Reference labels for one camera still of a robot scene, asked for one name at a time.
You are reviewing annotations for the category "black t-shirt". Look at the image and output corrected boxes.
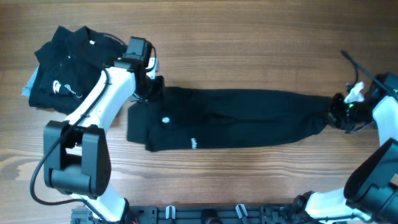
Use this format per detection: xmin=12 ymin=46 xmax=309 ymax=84
xmin=127 ymin=86 xmax=331 ymax=152

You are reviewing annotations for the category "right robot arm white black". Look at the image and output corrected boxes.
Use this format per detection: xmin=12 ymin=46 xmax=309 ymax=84
xmin=297 ymin=73 xmax=397 ymax=223

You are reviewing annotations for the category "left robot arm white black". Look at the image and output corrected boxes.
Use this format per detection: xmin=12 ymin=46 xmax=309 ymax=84
xmin=30 ymin=37 xmax=164 ymax=223

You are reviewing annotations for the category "stack of folded black clothes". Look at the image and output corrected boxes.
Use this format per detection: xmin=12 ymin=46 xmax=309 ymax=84
xmin=29 ymin=26 xmax=126 ymax=114

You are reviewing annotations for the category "light grey folded garment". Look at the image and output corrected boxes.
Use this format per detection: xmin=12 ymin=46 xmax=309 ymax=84
xmin=21 ymin=67 xmax=39 ymax=98

